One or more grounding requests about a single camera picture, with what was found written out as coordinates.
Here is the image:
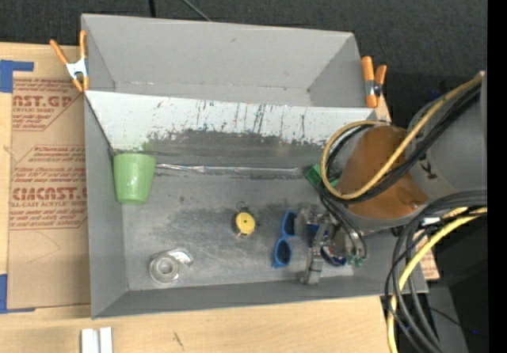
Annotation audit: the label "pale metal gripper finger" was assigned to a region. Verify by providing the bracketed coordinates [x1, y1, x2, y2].
[298, 245, 323, 287]
[296, 207, 329, 227]

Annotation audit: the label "blue sunglasses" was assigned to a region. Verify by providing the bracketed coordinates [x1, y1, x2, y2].
[272, 210, 299, 268]

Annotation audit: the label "green flat block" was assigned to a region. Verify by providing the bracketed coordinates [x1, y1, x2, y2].
[303, 163, 340, 189]

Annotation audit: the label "yellow and grey round object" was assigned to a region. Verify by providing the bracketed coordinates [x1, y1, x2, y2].
[231, 202, 258, 240]

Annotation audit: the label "grey metal bin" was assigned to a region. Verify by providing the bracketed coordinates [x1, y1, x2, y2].
[80, 13, 430, 320]

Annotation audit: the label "light green plastic cup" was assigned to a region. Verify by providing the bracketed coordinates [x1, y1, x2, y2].
[112, 152, 157, 205]

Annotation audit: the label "brown cardboard board red print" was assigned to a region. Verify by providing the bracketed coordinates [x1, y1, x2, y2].
[0, 41, 440, 315]

